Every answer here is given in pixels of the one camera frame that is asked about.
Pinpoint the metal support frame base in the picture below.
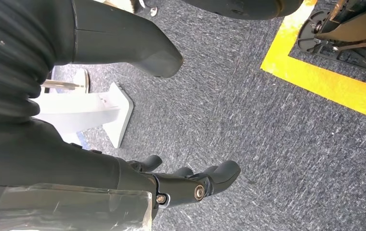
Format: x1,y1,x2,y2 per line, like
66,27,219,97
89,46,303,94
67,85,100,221
297,0,366,77

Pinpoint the yellow floor tape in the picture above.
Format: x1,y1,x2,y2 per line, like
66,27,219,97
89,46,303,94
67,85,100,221
260,0,366,124

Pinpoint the chrome stanchion base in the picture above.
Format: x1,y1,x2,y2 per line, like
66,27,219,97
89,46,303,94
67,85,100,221
41,68,90,95

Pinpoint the silver kiosk stand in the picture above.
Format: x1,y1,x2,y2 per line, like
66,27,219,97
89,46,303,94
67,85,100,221
31,82,135,149

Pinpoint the black robot foot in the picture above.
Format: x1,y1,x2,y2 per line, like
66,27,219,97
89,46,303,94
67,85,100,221
180,0,304,20

